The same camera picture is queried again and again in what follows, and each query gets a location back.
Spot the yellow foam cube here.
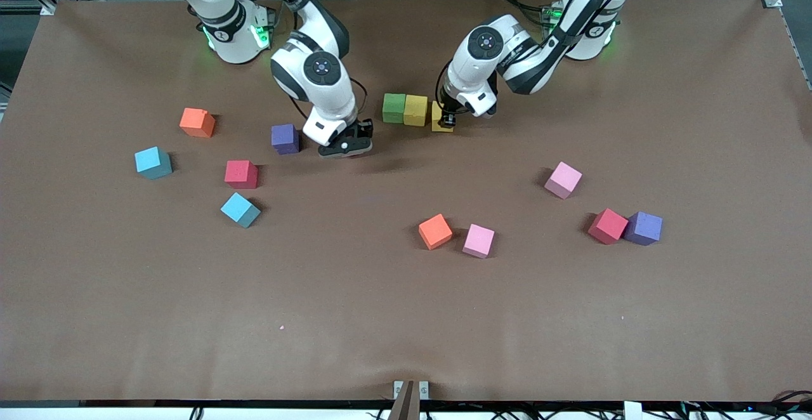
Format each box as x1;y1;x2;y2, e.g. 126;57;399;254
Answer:
403;95;429;128
431;101;455;133

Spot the green foam cube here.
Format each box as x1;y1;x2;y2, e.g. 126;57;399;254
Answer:
383;93;407;124

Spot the blue-violet foam cube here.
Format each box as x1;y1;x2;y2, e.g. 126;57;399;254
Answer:
271;124;300;155
624;211;664;246

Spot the orange foam cube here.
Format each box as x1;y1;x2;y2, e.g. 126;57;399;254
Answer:
418;214;454;251
179;108;216;138

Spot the cyan foam cube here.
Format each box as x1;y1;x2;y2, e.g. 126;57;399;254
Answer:
134;147;173;180
220;192;261;228

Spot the pink foam cube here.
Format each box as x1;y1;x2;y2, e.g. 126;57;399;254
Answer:
462;224;495;259
544;162;583;199

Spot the red foam cube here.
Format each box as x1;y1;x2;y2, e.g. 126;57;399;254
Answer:
224;160;259;190
587;208;629;245

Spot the brown table cover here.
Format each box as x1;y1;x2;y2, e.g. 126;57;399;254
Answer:
0;0;812;408

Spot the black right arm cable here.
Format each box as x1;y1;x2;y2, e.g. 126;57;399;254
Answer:
348;77;369;122

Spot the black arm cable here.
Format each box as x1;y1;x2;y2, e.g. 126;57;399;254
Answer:
435;58;454;110
348;77;369;122

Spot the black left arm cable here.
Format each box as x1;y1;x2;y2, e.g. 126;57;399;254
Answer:
435;58;454;110

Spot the metal mount with brown post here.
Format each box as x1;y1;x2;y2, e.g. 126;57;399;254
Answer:
388;379;430;420

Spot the black cable bundle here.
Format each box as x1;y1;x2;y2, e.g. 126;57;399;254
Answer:
749;390;812;420

